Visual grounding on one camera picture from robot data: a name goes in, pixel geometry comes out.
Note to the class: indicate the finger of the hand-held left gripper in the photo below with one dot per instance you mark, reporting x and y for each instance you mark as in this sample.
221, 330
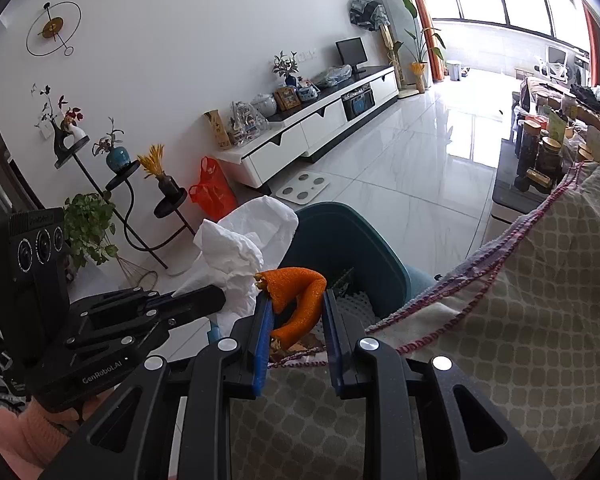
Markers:
162, 300
200, 302

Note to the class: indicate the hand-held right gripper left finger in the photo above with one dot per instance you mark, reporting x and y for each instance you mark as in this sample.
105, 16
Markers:
261, 350

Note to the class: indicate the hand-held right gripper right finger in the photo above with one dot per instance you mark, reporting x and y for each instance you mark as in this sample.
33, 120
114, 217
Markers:
334, 350

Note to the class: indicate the orange peel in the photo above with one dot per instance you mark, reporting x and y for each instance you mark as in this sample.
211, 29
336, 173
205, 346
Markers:
302, 305

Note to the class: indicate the white tissue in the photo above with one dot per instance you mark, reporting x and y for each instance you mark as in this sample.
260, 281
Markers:
240, 240

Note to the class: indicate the teal trash bin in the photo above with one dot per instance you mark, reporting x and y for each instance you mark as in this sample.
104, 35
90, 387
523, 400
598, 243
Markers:
340, 240

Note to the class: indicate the person's left forearm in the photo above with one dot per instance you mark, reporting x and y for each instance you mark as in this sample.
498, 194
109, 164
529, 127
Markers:
10, 440

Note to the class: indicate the green leafy potted plant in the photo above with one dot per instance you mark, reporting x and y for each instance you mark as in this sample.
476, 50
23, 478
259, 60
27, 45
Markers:
87, 230

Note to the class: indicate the black tiered plant stand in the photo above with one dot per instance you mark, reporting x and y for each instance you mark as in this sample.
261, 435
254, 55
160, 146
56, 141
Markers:
130, 200

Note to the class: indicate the orange plastic bag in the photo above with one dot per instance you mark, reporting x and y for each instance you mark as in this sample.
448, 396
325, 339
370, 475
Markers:
212, 190

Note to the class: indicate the wheat stalks in black vase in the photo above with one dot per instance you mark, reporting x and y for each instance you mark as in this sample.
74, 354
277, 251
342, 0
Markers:
155, 165

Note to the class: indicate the plant in teal pot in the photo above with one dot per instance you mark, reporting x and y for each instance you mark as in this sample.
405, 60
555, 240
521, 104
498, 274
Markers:
115, 155

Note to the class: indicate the white bathroom scale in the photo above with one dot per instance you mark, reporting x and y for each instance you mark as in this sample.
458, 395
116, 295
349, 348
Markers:
302, 187

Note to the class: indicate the black white vase red flowers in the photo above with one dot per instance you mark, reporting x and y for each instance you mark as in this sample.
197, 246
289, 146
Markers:
62, 130

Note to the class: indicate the model in clear case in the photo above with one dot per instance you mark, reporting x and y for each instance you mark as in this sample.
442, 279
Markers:
247, 122

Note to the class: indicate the patterned tablecloth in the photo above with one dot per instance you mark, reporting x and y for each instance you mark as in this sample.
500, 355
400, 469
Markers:
530, 335

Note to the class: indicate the white TV cabinet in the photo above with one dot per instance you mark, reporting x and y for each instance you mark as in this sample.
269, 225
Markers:
300, 130

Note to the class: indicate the white ceramic jar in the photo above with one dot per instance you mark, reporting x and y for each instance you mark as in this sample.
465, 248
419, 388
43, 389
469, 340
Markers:
265, 105

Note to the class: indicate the blue white porcelain bowl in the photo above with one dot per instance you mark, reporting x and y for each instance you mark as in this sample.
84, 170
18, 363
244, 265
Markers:
309, 93

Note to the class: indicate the dark glass coffee table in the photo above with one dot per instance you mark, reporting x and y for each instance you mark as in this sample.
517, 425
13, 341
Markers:
510, 185

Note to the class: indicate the plant in blue vase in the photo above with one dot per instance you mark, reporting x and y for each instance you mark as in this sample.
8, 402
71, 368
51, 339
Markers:
286, 69

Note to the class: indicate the plastic wrapped bundle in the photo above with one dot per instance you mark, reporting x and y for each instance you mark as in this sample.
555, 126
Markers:
332, 76

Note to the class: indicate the black monitor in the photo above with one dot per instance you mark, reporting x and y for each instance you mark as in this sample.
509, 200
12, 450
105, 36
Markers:
351, 52

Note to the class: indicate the group of jars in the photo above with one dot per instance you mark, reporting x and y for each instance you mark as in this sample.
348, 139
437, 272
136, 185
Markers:
545, 145

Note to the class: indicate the small white pedal bin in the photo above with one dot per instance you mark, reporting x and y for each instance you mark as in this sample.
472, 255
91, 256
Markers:
454, 71

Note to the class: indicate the tall leafy plant yellow pot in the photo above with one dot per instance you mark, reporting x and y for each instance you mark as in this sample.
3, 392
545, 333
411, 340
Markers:
420, 50

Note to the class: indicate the white standing air conditioner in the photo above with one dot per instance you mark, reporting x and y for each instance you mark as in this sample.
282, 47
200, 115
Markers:
392, 30

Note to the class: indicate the fan with patterned cover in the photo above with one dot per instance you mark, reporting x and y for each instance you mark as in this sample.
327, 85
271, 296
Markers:
369, 14

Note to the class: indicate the white office chair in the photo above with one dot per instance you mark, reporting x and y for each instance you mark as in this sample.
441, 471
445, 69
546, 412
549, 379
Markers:
555, 62

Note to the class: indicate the pile of clothes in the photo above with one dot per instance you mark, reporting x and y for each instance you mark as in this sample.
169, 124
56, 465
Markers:
595, 96

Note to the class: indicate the wooden picture frame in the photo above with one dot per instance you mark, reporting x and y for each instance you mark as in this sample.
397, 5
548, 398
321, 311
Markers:
287, 98

